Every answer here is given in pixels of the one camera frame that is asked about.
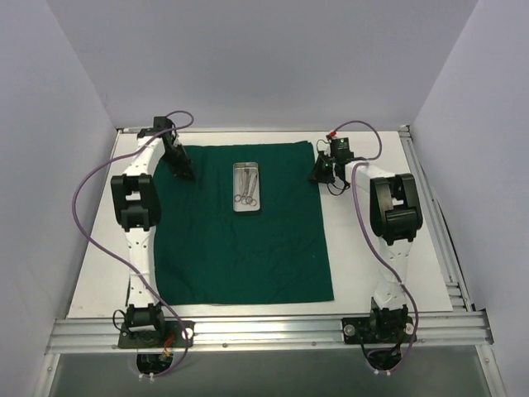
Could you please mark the aluminium front rail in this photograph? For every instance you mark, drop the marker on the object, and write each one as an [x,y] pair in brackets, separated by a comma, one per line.
[253,334]

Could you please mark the dark green surgical cloth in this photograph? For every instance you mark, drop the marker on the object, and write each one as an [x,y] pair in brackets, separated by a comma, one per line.
[205,253]

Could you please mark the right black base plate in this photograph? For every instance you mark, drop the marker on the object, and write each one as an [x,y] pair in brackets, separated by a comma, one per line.
[373,331]

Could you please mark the steel surgical forceps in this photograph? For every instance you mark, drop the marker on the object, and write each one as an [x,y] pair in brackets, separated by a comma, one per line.
[253,178]

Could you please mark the aluminium right side rail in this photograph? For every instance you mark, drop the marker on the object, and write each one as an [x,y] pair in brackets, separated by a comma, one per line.
[438,230]

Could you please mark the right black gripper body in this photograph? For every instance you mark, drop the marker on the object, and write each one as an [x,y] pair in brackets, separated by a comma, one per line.
[323,169]

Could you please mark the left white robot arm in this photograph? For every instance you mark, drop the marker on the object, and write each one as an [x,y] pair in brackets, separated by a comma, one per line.
[138,211]

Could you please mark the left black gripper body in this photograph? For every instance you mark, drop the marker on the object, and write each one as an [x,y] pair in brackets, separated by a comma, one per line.
[178,158]

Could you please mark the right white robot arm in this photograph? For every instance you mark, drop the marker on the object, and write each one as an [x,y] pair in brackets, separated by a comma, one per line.
[389,213]

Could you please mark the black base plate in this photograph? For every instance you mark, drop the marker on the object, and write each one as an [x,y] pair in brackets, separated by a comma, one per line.
[373,331]
[170,335]

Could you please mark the metal instrument tray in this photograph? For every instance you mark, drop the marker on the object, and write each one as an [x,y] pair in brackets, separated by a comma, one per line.
[240,207]

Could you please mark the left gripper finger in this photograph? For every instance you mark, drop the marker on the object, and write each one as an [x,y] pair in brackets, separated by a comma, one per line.
[189,169]
[178,170]

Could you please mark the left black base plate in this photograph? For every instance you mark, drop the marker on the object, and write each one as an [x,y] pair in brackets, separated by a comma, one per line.
[170,335]

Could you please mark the aluminium rail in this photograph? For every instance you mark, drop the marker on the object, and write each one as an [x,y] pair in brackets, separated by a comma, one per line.
[253,334]
[438,230]

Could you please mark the steel surgical scissors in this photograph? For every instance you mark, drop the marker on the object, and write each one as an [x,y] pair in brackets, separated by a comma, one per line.
[242,179]

